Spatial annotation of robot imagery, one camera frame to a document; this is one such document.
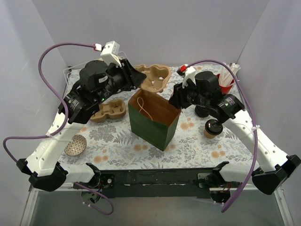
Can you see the cardboard cup carrier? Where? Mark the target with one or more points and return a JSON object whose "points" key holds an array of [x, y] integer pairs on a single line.
{"points": [[157, 77], [114, 109]]}

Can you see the green paper bag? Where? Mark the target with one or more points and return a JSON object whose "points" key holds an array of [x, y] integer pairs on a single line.
{"points": [[152, 118]]}

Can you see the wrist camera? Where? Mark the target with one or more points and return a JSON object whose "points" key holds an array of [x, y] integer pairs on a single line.
{"points": [[187, 73], [109, 52]]}

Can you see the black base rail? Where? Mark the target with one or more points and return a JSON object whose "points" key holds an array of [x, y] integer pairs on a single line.
{"points": [[155, 183]]}

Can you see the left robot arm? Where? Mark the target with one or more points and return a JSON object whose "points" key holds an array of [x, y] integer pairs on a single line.
{"points": [[97, 82]]}

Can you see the white wire dish rack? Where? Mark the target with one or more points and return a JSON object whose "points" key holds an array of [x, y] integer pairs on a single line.
{"points": [[71, 75]]}

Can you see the red cup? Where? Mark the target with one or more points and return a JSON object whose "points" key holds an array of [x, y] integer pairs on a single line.
{"points": [[225, 88]]}

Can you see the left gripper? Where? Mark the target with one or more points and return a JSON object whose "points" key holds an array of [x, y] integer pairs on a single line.
{"points": [[128, 74]]}

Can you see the stack of black lids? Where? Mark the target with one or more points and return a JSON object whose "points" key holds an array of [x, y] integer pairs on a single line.
{"points": [[201, 111]]}

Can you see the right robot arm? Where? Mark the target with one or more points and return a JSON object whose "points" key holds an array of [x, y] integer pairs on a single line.
{"points": [[275, 166]]}

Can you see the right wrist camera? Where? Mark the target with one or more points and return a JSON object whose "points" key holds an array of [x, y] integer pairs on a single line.
{"points": [[187, 73]]}

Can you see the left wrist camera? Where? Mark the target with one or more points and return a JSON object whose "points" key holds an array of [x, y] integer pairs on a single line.
{"points": [[109, 52]]}

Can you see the single paper cup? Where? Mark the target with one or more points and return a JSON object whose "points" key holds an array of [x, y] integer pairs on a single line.
{"points": [[209, 136]]}

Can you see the floral table mat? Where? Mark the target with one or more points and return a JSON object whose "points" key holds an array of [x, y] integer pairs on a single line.
{"points": [[111, 145]]}

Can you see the patterned round coaster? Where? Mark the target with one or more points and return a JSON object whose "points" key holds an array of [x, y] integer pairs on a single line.
{"points": [[76, 146]]}

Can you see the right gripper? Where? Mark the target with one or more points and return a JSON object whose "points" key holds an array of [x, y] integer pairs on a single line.
{"points": [[179, 95]]}

